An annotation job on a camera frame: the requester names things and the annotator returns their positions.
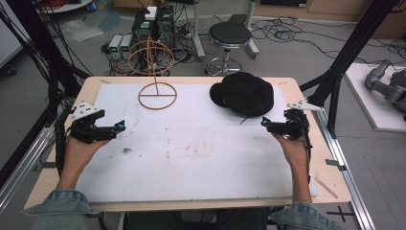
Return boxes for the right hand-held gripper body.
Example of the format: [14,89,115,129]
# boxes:
[271,99,325,142]

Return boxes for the black computer tower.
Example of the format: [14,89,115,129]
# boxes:
[131,9,158,52]
[155,5,176,50]

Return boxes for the left hand-held gripper cable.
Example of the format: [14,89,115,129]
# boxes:
[53,109,76,177]

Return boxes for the white table mat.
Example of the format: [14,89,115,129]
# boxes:
[76,81,320,203]

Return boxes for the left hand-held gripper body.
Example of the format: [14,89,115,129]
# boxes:
[66,101,118,144]

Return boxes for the black hat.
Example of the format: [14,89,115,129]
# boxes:
[209,71,275,118]

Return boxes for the right hand-held gripper cable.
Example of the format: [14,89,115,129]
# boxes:
[295,113,313,184]

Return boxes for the black floor cables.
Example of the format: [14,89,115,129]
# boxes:
[250,15,406,66]

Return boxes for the wooden table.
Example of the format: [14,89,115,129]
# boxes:
[24,76,352,213]

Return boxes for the person's right hand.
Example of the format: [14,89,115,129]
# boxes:
[271,131,309,172]

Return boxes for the white board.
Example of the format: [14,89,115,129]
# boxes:
[344,62,406,133]

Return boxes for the hand-held gripper cable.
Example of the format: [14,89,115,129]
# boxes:
[295,113,313,184]
[53,109,76,177]

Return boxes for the round white table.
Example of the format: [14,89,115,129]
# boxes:
[34,0,94,14]

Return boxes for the aluminium rail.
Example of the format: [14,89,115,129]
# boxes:
[313,109,377,230]
[0,125,56,215]

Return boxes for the black metal frame post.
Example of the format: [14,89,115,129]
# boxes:
[0,0,94,190]
[299,0,401,139]

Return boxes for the wooden hat stand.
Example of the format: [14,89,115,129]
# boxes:
[127,35,178,111]

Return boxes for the white box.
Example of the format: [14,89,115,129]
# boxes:
[144,6,158,21]

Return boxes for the clear plastic sheet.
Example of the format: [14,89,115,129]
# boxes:
[59,18,104,43]

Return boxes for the black round stool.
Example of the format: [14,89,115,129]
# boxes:
[204,21,254,77]

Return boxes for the thin wooden stick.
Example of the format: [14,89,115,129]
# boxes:
[313,176,339,199]

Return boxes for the person's left hand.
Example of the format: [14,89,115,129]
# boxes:
[62,134,112,180]

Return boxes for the grey power supply unit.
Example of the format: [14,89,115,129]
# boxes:
[120,34,134,59]
[108,34,124,60]

